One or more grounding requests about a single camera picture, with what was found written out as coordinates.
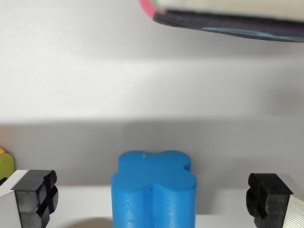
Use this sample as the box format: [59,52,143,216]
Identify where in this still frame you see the grey plastic bin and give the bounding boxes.
[0,0,304,228]

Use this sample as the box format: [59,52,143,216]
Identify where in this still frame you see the white cube with bird drawing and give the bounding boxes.
[139,0,304,43]

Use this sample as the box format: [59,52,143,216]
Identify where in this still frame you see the blue clover-shaped block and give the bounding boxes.
[111,150,198,228]

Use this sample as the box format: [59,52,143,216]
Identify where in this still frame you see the black-padded metal gripper right finger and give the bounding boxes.
[246,172,304,228]

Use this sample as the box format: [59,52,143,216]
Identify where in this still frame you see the black-padded metal gripper left finger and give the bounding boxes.
[0,169,59,228]

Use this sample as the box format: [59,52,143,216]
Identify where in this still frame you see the fabric cube with taxi print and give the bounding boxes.
[0,146,15,182]

